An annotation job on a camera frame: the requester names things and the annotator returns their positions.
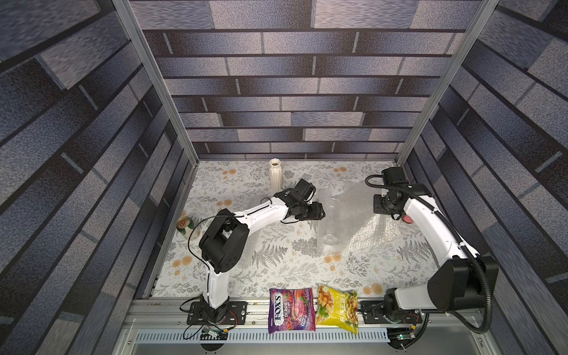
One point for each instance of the white ribbed vase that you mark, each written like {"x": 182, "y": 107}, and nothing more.
{"x": 275, "y": 174}

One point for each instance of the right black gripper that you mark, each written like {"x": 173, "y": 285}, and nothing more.
{"x": 380, "y": 204}

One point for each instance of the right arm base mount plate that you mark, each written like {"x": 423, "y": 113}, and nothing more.
{"x": 373, "y": 312}

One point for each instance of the purple Fox's candy bag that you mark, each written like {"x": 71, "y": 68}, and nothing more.
{"x": 291, "y": 310}

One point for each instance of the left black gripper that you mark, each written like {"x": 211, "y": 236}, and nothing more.
{"x": 317, "y": 214}

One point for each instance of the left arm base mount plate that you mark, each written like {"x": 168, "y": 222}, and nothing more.
{"x": 230, "y": 313}

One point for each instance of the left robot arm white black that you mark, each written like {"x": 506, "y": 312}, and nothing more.
{"x": 225, "y": 239}

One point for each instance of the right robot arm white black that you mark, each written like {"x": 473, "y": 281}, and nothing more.
{"x": 464, "y": 280}

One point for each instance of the bubble wrap roll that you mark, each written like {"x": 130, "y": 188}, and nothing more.
{"x": 361, "y": 228}

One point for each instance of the yellow snack bag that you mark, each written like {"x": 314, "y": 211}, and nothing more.
{"x": 337, "y": 308}

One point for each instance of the small red jar black lid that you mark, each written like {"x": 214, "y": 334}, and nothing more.
{"x": 407, "y": 219}

